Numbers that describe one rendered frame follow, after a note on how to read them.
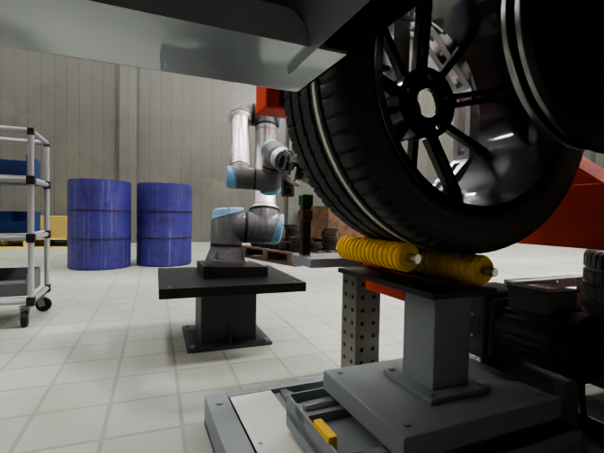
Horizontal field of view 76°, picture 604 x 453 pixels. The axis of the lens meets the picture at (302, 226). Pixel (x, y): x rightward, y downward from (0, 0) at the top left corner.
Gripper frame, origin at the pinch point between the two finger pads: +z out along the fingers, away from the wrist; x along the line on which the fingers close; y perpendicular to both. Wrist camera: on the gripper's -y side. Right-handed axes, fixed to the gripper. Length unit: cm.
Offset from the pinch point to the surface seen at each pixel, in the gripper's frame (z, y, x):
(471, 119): 33, 34, 27
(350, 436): 72, -26, -18
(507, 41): 72, 47, -19
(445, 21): 28, 55, 11
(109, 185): -294, -121, -53
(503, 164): 51, 28, 22
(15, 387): -6, -79, -87
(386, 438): 80, -17, -19
